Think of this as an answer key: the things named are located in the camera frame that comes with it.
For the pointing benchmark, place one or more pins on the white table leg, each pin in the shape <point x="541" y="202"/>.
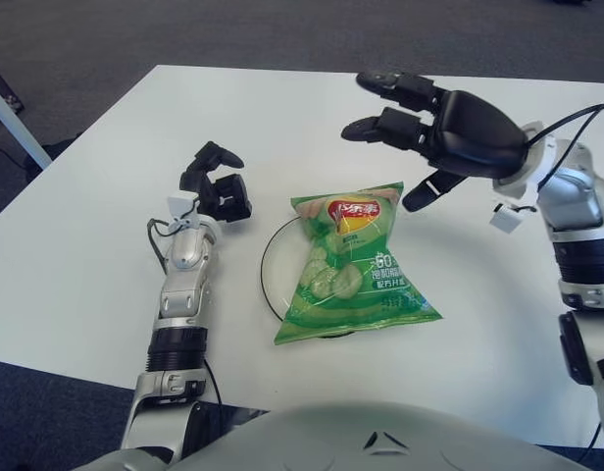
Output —
<point x="17" y="127"/>

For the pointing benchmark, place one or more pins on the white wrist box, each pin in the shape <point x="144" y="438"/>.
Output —
<point x="506" y="218"/>
<point x="182" y="205"/>

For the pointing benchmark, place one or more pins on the green potato chip bag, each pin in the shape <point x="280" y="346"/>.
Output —
<point x="341" y="294"/>

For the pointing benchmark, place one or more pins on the black wheeled base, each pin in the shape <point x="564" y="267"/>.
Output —
<point x="5" y="90"/>

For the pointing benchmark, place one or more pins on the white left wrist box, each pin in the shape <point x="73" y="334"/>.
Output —
<point x="182" y="205"/>

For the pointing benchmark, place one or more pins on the white plate with black rim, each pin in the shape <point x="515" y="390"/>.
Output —
<point x="277" y="270"/>

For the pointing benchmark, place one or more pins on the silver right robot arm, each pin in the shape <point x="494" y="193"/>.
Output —
<point x="571" y="196"/>

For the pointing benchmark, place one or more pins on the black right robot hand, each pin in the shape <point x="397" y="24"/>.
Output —
<point x="478" y="137"/>

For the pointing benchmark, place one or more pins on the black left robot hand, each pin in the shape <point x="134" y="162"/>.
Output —
<point x="204" y="191"/>

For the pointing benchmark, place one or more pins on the grey robot torso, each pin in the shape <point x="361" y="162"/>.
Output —
<point x="356" y="436"/>

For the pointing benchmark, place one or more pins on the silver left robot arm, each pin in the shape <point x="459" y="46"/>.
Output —
<point x="184" y="250"/>

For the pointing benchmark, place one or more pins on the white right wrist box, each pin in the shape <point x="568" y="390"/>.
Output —
<point x="506" y="218"/>

